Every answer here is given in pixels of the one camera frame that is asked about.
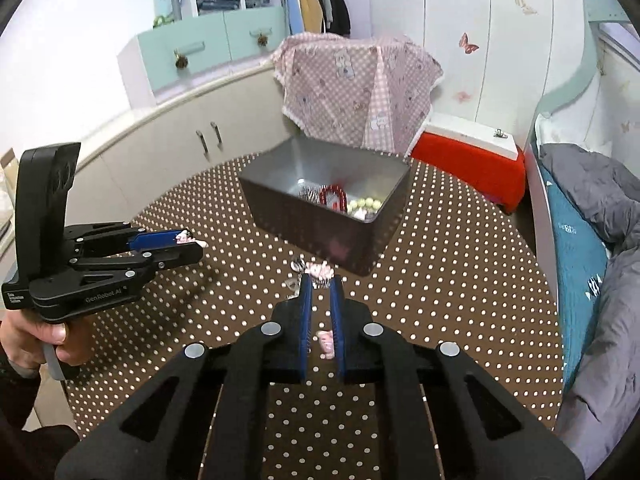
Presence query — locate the white bead bracelet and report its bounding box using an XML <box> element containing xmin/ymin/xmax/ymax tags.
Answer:
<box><xmin>347</xmin><ymin>196</ymin><xmax>385</xmax><ymax>221</ymax></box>

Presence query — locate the stair cabinet with teal drawers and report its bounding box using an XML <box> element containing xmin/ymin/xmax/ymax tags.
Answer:
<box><xmin>117</xmin><ymin>0</ymin><xmax>296</xmax><ymax>108</ymax></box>

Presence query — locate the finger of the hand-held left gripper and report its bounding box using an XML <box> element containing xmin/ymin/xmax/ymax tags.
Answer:
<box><xmin>62</xmin><ymin>221</ymin><xmax>187</xmax><ymax>262</ymax></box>
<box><xmin>69</xmin><ymin>245</ymin><xmax>204</xmax><ymax>282</ymax></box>

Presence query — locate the person's left forearm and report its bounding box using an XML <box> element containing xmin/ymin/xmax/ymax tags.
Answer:
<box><xmin>0</xmin><ymin>352</ymin><xmax>48</xmax><ymax>431</ymax></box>

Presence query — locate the long white low cabinet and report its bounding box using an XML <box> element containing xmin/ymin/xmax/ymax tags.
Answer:
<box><xmin>0</xmin><ymin>62</ymin><xmax>301</xmax><ymax>281</ymax></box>

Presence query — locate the dark metal box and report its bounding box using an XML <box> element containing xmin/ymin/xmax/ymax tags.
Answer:
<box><xmin>237</xmin><ymin>137</ymin><xmax>412</xmax><ymax>276</ymax></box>

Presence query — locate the teal bunk bed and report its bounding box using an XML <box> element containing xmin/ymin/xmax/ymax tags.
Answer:
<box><xmin>522</xmin><ymin>0</ymin><xmax>640</xmax><ymax>396</ymax></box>

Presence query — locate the teal bedsheet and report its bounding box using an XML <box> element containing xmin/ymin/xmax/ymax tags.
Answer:
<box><xmin>542</xmin><ymin>165</ymin><xmax>610</xmax><ymax>393</ymax></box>

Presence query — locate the person's left hand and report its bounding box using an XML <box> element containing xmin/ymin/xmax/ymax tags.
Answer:
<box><xmin>0</xmin><ymin>316</ymin><xmax>94</xmax><ymax>367</ymax></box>

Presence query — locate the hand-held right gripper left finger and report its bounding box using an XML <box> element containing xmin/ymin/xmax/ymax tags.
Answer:
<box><xmin>54</xmin><ymin>274</ymin><xmax>315</xmax><ymax>480</ymax></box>

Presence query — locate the red box with white lid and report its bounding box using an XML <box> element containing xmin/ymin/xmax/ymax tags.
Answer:
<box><xmin>410</xmin><ymin>112</ymin><xmax>526</xmax><ymax>213</ymax></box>

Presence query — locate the pink bear print cloth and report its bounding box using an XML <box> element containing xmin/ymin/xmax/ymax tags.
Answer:
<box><xmin>272</xmin><ymin>31</ymin><xmax>445</xmax><ymax>153</ymax></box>

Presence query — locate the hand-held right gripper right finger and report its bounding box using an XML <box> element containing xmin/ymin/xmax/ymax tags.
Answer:
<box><xmin>329</xmin><ymin>274</ymin><xmax>586</xmax><ymax>480</ymax></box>

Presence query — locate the grey duvet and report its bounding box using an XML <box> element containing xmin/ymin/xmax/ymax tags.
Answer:
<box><xmin>539</xmin><ymin>142</ymin><xmax>640</xmax><ymax>468</ymax></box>

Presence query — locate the white wardrobe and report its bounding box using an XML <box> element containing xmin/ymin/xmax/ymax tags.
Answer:
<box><xmin>320</xmin><ymin>0</ymin><xmax>593</xmax><ymax>128</ymax></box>

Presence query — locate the red bead bracelet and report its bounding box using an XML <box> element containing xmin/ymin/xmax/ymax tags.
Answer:
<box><xmin>320</xmin><ymin>185</ymin><xmax>349</xmax><ymax>212</ymax></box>

